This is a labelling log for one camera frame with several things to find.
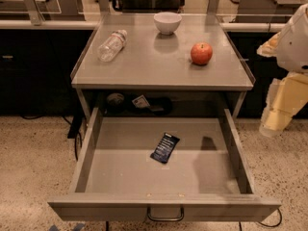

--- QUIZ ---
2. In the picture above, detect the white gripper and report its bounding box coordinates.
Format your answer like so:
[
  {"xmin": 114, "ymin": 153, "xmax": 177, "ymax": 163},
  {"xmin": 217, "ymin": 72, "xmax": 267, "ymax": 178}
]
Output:
[{"xmin": 257, "ymin": 4, "xmax": 308, "ymax": 138}]

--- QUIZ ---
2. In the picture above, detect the dark blue rxbar wrapper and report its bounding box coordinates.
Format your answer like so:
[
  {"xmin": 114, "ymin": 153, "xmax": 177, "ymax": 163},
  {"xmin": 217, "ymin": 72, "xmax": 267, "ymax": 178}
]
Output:
[{"xmin": 150, "ymin": 133, "xmax": 180, "ymax": 164}]

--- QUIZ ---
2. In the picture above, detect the open grey top drawer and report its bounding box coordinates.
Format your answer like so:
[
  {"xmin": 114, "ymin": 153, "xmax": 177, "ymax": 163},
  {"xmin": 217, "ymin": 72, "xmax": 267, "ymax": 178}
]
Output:
[{"xmin": 48, "ymin": 109, "xmax": 281, "ymax": 221}]

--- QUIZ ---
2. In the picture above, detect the grey metal cabinet counter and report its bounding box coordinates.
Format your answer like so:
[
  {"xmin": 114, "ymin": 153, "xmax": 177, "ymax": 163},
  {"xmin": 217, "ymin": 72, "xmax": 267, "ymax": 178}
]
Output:
[{"xmin": 71, "ymin": 13, "xmax": 254, "ymax": 114}]

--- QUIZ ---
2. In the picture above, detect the background steel table right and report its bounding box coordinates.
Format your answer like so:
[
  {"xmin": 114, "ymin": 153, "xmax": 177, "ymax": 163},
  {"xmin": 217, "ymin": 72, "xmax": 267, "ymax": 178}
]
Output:
[{"xmin": 235, "ymin": 0, "xmax": 308, "ymax": 23}]

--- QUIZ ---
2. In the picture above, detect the red apple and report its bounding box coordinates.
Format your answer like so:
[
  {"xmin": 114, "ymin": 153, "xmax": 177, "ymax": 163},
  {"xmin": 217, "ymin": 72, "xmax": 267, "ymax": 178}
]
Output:
[{"xmin": 191, "ymin": 42, "xmax": 213, "ymax": 65}]

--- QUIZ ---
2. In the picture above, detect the white bowl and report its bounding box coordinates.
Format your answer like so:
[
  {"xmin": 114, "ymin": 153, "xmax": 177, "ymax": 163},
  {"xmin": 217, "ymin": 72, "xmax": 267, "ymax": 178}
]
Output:
[{"xmin": 154, "ymin": 12, "xmax": 182, "ymax": 35}]

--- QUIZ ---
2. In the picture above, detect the white tag in cabinet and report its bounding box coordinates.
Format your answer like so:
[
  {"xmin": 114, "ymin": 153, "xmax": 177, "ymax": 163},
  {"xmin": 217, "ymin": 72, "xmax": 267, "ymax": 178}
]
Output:
[{"xmin": 132, "ymin": 95, "xmax": 150, "ymax": 109}]

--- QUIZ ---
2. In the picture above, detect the dark round object in cabinet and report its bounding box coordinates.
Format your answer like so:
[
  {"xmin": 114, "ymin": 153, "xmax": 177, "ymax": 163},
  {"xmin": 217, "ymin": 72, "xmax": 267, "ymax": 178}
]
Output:
[{"xmin": 107, "ymin": 92, "xmax": 125, "ymax": 107}]

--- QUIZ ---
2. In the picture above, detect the clear plastic water bottle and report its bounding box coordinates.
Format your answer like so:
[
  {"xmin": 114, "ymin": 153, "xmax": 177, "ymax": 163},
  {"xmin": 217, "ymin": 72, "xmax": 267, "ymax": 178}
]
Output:
[{"xmin": 97, "ymin": 30, "xmax": 127, "ymax": 63}]

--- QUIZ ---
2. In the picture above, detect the background grey table left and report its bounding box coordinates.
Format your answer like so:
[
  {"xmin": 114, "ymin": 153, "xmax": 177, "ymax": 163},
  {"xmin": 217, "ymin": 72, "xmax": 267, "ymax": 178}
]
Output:
[{"xmin": 0, "ymin": 0, "xmax": 85, "ymax": 21}]

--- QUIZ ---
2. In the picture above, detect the black floor cable right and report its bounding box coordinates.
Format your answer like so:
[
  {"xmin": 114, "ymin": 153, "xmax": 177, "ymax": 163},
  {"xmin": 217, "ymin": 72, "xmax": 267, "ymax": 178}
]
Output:
[{"xmin": 238, "ymin": 208, "xmax": 283, "ymax": 231}]

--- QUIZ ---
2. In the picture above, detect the black floor cable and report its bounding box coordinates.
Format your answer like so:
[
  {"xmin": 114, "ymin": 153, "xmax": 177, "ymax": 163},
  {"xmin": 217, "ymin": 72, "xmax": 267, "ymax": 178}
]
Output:
[
  {"xmin": 19, "ymin": 114, "xmax": 83, "ymax": 162},
  {"xmin": 238, "ymin": 208, "xmax": 283, "ymax": 231}
]

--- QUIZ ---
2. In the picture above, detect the black drawer handle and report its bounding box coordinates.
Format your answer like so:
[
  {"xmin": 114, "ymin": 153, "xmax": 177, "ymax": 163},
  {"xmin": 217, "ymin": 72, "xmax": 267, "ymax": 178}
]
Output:
[{"xmin": 146, "ymin": 207, "xmax": 185, "ymax": 222}]

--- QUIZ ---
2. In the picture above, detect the black floor cable left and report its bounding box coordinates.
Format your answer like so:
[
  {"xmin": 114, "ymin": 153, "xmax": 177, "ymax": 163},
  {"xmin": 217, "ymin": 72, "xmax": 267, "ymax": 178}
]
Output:
[{"xmin": 19, "ymin": 114, "xmax": 83, "ymax": 162}]

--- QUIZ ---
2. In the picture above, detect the white horizontal rail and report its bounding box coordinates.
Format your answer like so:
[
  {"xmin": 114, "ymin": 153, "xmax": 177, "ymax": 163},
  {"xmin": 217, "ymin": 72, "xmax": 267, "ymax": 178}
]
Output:
[{"xmin": 0, "ymin": 20, "xmax": 284, "ymax": 33}]

